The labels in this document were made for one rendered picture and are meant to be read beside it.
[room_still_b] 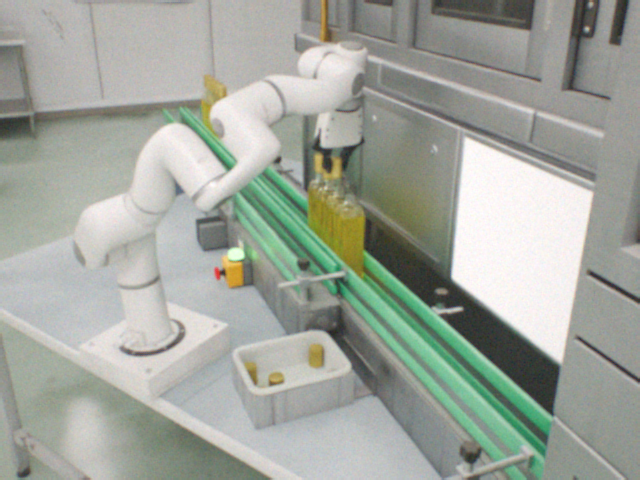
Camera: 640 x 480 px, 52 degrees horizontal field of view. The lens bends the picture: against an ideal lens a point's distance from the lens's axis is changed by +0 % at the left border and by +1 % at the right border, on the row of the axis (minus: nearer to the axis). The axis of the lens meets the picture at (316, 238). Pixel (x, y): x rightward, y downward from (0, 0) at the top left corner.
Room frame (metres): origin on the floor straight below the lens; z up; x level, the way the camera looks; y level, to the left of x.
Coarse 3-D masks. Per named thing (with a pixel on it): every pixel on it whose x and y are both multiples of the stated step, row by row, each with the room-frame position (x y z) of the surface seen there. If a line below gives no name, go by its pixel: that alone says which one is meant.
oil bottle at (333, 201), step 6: (330, 198) 1.50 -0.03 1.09; (336, 198) 1.48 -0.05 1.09; (342, 198) 1.48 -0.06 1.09; (330, 204) 1.49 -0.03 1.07; (336, 204) 1.47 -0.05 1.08; (330, 210) 1.48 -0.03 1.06; (330, 216) 1.48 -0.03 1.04; (330, 222) 1.48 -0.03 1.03; (330, 228) 1.48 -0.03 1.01; (330, 234) 1.48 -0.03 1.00; (330, 240) 1.48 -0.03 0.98; (330, 246) 1.48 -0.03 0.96
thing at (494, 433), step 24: (312, 240) 1.55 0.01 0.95; (360, 288) 1.29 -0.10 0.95; (360, 312) 1.28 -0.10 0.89; (384, 312) 1.18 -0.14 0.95; (384, 336) 1.18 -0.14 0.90; (408, 336) 1.09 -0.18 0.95; (408, 360) 1.08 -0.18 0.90; (432, 360) 1.01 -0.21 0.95; (432, 384) 1.00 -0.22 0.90; (456, 384) 0.94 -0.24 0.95; (456, 408) 0.93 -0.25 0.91; (480, 408) 0.87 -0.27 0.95; (480, 432) 0.87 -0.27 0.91; (504, 432) 0.81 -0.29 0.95; (504, 456) 0.81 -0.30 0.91
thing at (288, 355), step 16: (288, 336) 1.26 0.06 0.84; (304, 336) 1.27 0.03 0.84; (320, 336) 1.28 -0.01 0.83; (240, 352) 1.21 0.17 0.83; (256, 352) 1.22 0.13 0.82; (272, 352) 1.24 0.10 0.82; (288, 352) 1.25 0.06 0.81; (304, 352) 1.26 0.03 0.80; (336, 352) 1.20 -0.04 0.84; (240, 368) 1.14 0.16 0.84; (272, 368) 1.23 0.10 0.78; (288, 368) 1.24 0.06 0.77; (304, 368) 1.24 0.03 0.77; (320, 368) 1.24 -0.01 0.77; (336, 368) 1.19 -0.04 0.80; (288, 384) 1.09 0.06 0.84; (304, 384) 1.09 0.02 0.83
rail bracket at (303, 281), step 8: (304, 264) 1.30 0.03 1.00; (304, 272) 1.30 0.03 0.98; (336, 272) 1.34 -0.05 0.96; (344, 272) 1.34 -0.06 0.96; (296, 280) 1.30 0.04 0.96; (304, 280) 1.30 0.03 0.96; (312, 280) 1.31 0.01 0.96; (320, 280) 1.32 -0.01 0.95; (280, 288) 1.28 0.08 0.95; (304, 288) 1.30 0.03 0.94; (304, 296) 1.30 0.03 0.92; (304, 304) 1.30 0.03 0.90
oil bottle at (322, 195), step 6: (318, 192) 1.55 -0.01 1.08; (324, 192) 1.53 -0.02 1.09; (330, 192) 1.53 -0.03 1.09; (318, 198) 1.55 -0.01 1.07; (324, 198) 1.52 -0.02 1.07; (318, 204) 1.55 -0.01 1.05; (324, 204) 1.52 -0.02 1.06; (318, 210) 1.55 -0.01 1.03; (324, 210) 1.52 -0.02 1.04; (318, 216) 1.55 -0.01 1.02; (324, 216) 1.52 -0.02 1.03; (318, 222) 1.55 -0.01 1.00; (324, 222) 1.52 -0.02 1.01; (318, 228) 1.55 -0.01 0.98; (324, 228) 1.52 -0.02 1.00; (318, 234) 1.55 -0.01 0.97; (324, 234) 1.52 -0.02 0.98; (324, 240) 1.52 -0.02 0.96
